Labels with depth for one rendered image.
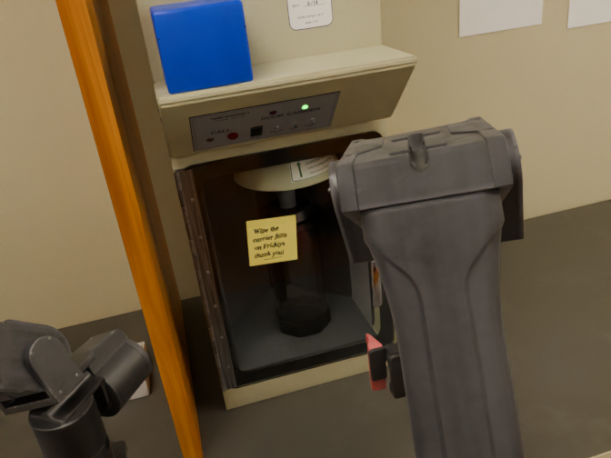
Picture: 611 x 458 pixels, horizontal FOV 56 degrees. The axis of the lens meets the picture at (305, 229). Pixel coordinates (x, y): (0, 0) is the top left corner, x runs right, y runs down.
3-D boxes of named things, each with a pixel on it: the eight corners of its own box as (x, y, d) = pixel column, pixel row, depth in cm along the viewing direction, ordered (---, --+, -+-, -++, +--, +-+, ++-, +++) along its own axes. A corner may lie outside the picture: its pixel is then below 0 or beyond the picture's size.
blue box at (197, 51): (165, 80, 75) (148, 5, 71) (240, 67, 77) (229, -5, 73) (169, 95, 66) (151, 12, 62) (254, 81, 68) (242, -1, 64)
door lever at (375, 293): (374, 290, 97) (359, 293, 96) (371, 239, 93) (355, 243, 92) (386, 306, 92) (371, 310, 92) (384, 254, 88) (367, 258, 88)
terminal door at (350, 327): (225, 388, 98) (177, 166, 80) (394, 343, 104) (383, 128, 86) (226, 391, 97) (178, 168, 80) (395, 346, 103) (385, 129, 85)
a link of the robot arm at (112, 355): (-36, 370, 52) (21, 353, 48) (52, 299, 62) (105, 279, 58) (42, 466, 56) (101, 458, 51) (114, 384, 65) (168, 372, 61)
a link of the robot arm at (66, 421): (10, 415, 51) (61, 426, 49) (62, 364, 57) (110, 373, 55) (35, 470, 54) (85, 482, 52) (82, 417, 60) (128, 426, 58)
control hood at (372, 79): (167, 154, 80) (151, 81, 75) (386, 113, 86) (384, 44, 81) (173, 181, 70) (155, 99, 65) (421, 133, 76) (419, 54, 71)
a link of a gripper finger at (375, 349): (349, 321, 80) (374, 359, 72) (397, 308, 81) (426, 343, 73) (354, 361, 83) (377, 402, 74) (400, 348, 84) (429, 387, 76)
